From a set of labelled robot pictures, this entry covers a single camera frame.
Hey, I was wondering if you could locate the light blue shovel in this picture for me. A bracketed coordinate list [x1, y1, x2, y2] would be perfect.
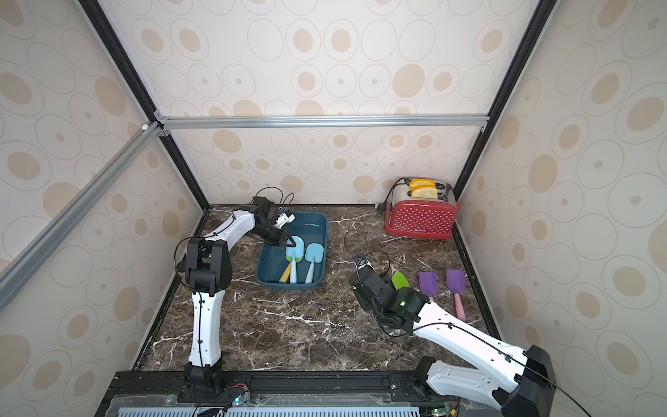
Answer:
[286, 236, 305, 284]
[305, 243, 324, 284]

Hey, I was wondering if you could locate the green shovel yellow handle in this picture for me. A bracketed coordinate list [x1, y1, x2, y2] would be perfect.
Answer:
[279, 262, 292, 283]

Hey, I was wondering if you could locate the teal plastic storage box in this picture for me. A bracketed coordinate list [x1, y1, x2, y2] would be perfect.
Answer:
[255, 212, 328, 291]

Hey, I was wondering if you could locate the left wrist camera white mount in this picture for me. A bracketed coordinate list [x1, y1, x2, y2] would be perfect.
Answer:
[274, 210, 295, 229]

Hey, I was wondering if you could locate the black toaster power cable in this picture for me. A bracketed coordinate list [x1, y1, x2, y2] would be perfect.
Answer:
[376, 176, 413, 212]

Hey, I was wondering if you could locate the purple shovel pink handle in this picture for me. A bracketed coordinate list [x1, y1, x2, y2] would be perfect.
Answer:
[446, 269, 467, 321]
[418, 271, 439, 302]

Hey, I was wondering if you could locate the yellow toast slice front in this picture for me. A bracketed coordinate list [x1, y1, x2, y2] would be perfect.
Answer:
[410, 186, 439, 200]

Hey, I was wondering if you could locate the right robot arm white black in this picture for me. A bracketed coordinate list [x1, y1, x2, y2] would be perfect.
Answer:
[349, 262, 557, 416]

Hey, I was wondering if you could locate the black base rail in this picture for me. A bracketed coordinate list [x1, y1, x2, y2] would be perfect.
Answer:
[94, 368, 545, 417]

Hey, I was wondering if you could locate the horizontal aluminium frame bar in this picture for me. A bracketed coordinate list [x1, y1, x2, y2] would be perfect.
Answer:
[160, 114, 489, 130]

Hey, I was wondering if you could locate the red polka dot toaster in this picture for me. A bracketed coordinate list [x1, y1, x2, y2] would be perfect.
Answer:
[378, 177, 460, 240]

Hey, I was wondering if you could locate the yellow toast slice back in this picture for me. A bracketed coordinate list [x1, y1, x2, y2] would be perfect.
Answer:
[409, 179, 436, 189]

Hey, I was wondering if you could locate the green shovel orange handle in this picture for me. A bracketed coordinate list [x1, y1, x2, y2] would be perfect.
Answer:
[391, 271, 410, 290]

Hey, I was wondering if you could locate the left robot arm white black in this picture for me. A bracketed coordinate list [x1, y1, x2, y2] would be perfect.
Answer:
[176, 196, 295, 394]

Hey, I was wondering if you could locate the yellow toast slice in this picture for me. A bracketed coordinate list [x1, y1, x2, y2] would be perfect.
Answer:
[410, 186, 439, 200]
[409, 179, 436, 189]

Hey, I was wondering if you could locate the left diagonal aluminium frame bar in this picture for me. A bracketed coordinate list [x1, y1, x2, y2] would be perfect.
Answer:
[1, 122, 160, 309]

